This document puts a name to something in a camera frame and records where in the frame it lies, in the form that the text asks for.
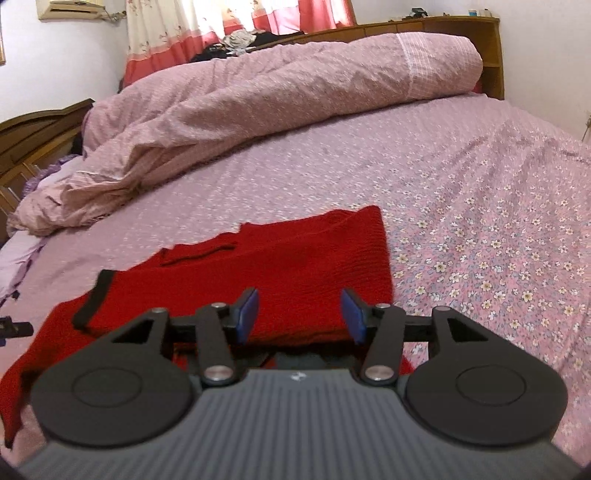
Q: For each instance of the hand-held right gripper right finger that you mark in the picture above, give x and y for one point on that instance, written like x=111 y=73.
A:
x=352 y=316

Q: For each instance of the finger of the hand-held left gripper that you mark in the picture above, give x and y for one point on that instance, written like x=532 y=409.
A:
x=16 y=328

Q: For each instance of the small white box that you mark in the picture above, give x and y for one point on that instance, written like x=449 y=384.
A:
x=475 y=12

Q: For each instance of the small black device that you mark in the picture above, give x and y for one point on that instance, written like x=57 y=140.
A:
x=418 y=11

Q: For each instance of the wooden bed shelf board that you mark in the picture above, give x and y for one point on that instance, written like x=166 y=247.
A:
x=491 y=50

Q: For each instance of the wooden headboard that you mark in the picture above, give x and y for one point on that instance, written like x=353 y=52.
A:
x=37 y=134

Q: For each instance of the pink floral duvet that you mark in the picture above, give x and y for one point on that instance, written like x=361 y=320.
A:
x=277 y=101

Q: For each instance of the beige air conditioner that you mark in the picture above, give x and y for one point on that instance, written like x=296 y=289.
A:
x=74 y=8

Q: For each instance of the dark clothes pile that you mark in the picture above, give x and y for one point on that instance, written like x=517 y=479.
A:
x=207 y=51

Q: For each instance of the floral curtain with red border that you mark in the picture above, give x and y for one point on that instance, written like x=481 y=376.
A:
x=152 y=37

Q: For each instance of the grey crumpled cloth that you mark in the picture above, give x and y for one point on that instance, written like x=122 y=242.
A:
x=240 y=41

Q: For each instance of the red knitted sweater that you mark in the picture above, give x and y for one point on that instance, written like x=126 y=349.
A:
x=300 y=267

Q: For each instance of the pink floral bed sheet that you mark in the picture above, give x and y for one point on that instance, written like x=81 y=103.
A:
x=461 y=207

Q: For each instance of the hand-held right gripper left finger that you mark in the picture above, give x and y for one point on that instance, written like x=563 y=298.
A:
x=248 y=316

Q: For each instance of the lavender ruffled pillow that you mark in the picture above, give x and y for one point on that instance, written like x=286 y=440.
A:
x=55 y=173

